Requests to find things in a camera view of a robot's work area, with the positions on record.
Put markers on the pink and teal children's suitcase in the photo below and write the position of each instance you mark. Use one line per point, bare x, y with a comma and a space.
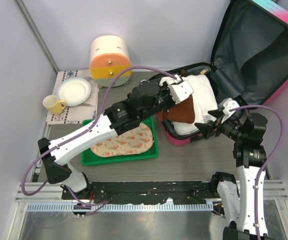
249, 59

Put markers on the yellow ceramic mug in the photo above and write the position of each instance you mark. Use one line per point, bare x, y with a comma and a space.
54, 105

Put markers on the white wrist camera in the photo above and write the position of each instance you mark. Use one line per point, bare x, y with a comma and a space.
180, 89
227, 108

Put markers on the floral mesh pouch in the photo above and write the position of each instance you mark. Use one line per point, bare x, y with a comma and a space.
136, 141

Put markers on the small gold perfume bottle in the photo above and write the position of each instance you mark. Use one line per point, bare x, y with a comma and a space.
205, 70

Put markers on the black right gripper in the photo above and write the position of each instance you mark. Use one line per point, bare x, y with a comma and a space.
206, 129

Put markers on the pastel three-drawer storage box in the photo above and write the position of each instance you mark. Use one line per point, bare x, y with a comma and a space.
108, 57

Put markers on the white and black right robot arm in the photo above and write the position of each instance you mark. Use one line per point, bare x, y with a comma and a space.
242, 199

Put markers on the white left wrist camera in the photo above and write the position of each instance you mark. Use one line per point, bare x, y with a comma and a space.
180, 89

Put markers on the white towel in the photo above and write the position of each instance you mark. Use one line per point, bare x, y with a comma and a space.
204, 101

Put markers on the patterned white placemat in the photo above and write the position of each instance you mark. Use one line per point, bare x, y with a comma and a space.
81, 112

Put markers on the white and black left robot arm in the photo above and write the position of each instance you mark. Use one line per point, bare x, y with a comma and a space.
143, 102

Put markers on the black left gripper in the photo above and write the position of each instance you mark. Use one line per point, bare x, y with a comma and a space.
164, 89

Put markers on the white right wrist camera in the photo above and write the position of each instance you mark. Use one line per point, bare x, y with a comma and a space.
227, 108

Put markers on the green plastic tray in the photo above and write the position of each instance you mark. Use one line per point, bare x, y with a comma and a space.
88, 158

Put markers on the aluminium frame rail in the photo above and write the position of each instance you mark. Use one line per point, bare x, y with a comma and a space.
273, 190

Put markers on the white paper plate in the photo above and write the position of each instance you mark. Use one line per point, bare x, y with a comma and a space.
74, 91

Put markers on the white slotted cable duct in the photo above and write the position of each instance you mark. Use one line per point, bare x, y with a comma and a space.
73, 206

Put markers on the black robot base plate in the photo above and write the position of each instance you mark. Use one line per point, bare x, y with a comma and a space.
156, 192

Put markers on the brown towel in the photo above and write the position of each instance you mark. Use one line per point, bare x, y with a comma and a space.
181, 113

